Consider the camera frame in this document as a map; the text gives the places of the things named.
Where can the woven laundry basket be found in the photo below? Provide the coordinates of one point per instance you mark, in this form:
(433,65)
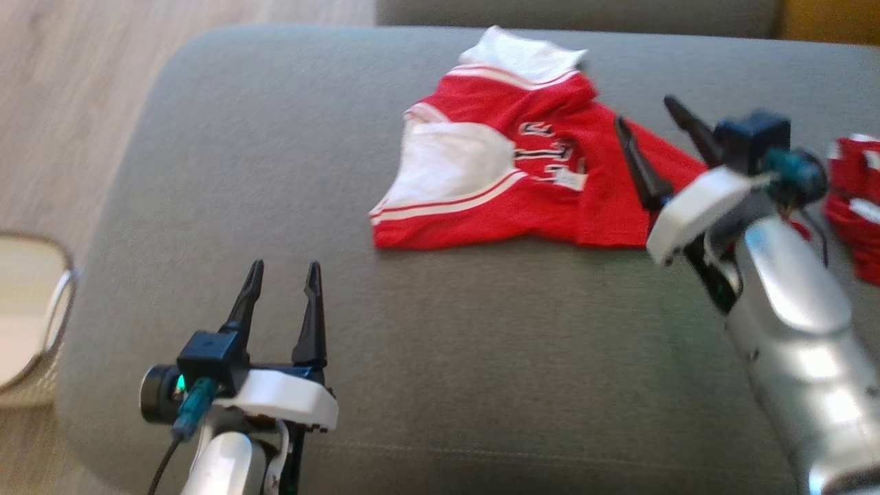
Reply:
(27,309)

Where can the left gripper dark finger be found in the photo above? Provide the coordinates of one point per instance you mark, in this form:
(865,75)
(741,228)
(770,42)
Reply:
(313,330)
(244,306)

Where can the red shorts with white waistband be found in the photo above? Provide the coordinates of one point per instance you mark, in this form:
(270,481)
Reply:
(856,213)

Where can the red white basketball jersey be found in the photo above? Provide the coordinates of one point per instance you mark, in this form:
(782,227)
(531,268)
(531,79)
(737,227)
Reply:
(495,206)

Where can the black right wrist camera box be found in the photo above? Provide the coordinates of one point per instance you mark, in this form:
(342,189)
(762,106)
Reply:
(753,141)

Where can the grey fabric sofa seat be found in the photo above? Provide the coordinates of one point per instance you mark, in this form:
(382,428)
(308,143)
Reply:
(447,344)

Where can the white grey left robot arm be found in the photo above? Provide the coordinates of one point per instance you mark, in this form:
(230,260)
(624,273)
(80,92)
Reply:
(227,464)

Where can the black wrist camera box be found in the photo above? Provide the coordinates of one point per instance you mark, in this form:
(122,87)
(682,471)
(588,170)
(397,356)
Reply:
(206,361)
(753,141)

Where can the grey sofa back cushion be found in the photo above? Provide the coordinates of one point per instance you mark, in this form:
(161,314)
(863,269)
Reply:
(584,14)

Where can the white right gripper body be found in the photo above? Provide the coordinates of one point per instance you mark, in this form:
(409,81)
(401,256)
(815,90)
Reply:
(694,210)

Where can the yellow cushion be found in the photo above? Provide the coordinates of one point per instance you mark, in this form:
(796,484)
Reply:
(832,20)

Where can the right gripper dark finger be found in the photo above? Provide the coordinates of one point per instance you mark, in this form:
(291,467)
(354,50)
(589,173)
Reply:
(643,168)
(694,134)

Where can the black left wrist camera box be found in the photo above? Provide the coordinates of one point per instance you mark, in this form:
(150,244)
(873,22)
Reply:
(206,361)

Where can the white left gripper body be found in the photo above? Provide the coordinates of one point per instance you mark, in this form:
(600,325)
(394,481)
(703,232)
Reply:
(289,402)

